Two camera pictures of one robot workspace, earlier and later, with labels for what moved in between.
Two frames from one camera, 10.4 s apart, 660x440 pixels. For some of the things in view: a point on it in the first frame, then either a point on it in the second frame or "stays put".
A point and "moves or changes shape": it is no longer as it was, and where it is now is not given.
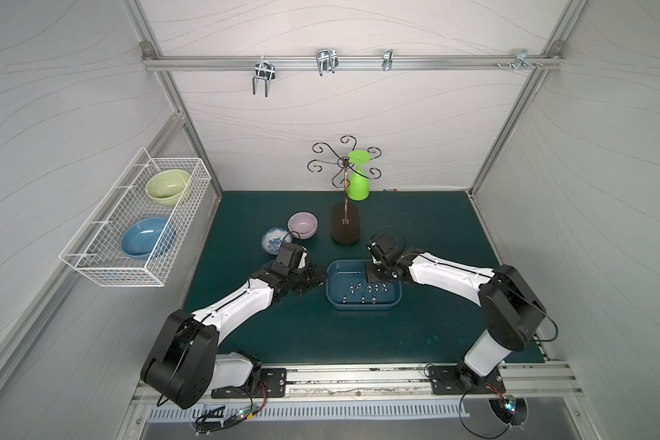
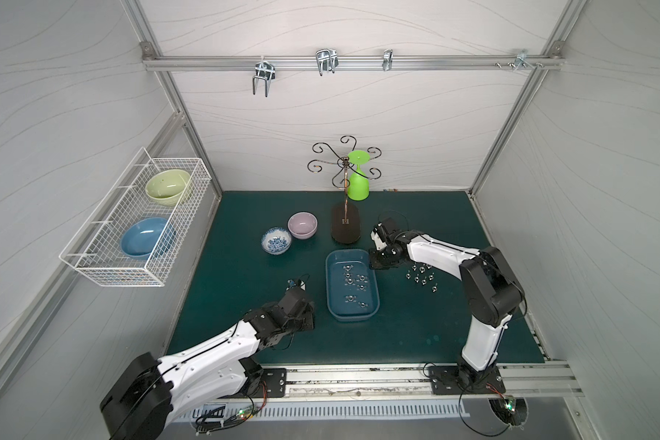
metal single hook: [388, 58] stays put
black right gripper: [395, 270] -> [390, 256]
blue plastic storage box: [346, 287] moves or changes shape
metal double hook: [266, 71] stays put
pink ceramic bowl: [302, 225] stays put
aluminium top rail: [349, 60] stays put
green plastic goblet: [358, 184] stays put
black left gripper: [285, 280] -> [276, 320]
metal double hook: [327, 60] stays put
